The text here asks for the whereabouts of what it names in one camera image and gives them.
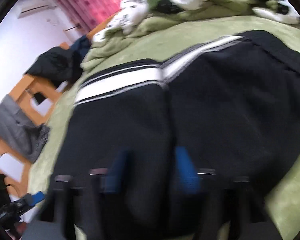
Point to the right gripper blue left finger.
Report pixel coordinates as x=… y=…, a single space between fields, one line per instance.
x=92 y=204

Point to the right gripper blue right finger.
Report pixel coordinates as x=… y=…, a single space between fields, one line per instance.
x=217 y=201

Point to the black pants with white stripe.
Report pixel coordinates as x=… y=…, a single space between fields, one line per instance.
x=233 y=103

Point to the light blue jeans leg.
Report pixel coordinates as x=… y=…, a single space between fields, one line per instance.
x=41 y=230

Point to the grey pants on headboard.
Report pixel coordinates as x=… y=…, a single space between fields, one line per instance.
x=19 y=132

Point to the black jacket on headboard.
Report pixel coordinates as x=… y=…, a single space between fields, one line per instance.
x=57 y=65

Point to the navy blue garment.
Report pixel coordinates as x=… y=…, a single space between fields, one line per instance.
x=81 y=47

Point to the white floral quilt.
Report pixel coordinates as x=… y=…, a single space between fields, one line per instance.
x=137 y=18

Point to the white air conditioner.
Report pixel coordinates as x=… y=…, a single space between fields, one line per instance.
x=30 y=7

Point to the wooden bed frame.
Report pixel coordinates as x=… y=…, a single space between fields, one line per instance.
x=98 y=96

